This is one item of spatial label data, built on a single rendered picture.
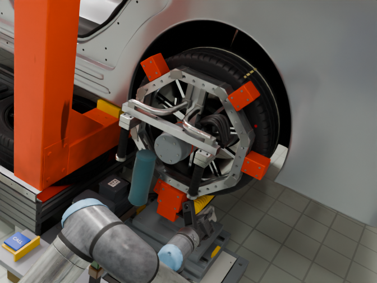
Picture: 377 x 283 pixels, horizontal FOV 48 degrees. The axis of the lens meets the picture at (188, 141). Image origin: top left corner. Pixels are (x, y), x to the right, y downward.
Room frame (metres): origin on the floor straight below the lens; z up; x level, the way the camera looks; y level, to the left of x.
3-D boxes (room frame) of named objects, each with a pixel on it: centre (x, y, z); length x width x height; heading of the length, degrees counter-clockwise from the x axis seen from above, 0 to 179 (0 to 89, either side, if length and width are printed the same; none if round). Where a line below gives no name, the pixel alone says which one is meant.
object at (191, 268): (1.74, -0.06, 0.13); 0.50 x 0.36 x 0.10; 68
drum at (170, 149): (1.52, 0.03, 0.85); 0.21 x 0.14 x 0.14; 158
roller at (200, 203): (1.63, -0.14, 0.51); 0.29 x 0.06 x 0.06; 158
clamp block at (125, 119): (1.46, 0.24, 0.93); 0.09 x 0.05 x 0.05; 158
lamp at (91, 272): (0.99, 0.20, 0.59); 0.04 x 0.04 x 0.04; 68
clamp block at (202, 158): (1.33, -0.07, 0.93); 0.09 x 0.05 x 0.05; 158
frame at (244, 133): (1.59, 0.01, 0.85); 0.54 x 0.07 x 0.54; 68
